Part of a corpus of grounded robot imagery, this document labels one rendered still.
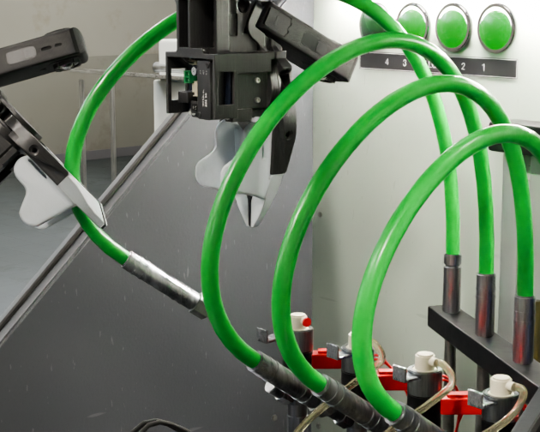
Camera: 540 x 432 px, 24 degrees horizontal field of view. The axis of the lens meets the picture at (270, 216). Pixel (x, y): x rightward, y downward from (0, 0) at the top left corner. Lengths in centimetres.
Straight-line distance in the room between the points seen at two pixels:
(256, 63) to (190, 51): 5
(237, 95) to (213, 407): 57
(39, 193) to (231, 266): 40
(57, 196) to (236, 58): 22
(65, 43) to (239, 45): 18
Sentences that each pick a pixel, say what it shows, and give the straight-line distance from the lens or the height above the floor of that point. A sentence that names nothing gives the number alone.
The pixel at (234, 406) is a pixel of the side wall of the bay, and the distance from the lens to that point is 151.
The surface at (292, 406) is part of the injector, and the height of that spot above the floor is 105.
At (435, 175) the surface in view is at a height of 129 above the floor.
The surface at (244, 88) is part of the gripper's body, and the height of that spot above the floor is 134.
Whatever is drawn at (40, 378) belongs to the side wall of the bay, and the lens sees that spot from 136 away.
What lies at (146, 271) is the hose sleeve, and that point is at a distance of 115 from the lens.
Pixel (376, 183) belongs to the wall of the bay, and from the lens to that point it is 144.
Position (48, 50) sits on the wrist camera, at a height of 136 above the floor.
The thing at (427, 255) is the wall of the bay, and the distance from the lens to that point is 140.
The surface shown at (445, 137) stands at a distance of 123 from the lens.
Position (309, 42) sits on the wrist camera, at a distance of 107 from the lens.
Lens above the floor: 141
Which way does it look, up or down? 10 degrees down
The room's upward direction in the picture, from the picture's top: straight up
